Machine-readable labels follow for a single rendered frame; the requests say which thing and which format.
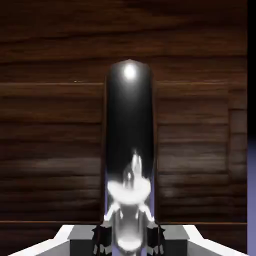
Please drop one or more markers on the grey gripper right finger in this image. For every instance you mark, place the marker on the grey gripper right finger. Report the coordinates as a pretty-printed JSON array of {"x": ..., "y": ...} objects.
[{"x": 176, "y": 240}]

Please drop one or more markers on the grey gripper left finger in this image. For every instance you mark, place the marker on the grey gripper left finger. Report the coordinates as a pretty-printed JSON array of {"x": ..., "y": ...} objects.
[{"x": 80, "y": 240}]

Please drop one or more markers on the dark wood cabinet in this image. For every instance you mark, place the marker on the dark wood cabinet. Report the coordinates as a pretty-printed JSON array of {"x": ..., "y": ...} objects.
[{"x": 60, "y": 40}]

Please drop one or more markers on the dark wood cabinet door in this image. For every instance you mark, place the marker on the dark wood cabinet door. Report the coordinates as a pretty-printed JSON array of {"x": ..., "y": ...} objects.
[{"x": 52, "y": 140}]

